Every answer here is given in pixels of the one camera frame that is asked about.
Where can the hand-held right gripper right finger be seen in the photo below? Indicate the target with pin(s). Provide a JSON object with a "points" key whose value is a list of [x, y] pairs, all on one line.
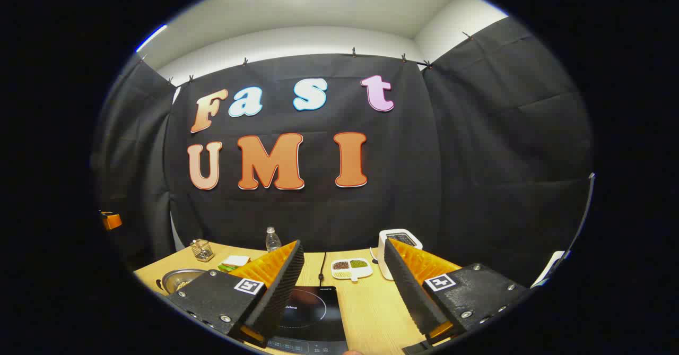
{"points": [[411, 296]]}

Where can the black backdrop cloth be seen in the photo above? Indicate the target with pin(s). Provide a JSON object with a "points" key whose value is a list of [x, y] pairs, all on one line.
{"points": [[424, 158]]}

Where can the black induction cooktop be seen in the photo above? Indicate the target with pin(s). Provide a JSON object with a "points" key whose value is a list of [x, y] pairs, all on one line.
{"points": [[318, 318]]}

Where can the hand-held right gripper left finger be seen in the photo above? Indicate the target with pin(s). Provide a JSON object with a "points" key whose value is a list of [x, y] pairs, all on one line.
{"points": [[281, 291]]}

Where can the sandwich with lettuce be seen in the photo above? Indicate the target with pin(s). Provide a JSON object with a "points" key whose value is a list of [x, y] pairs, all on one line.
{"points": [[236, 261]]}

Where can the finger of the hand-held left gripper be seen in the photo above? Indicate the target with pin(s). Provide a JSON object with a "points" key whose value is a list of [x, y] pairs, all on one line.
{"points": [[111, 221]]}

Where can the stainless steel pot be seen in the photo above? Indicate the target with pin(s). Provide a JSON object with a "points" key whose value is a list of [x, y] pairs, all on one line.
{"points": [[180, 280]]}

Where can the white divided bean dish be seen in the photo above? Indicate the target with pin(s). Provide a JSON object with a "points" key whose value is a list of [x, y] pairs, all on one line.
{"points": [[345, 273]]}

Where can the white toaster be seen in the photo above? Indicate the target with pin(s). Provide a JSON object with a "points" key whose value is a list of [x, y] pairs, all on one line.
{"points": [[382, 254]]}

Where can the clear plastic water bottle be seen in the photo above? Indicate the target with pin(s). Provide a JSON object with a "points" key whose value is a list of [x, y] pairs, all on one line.
{"points": [[272, 241]]}

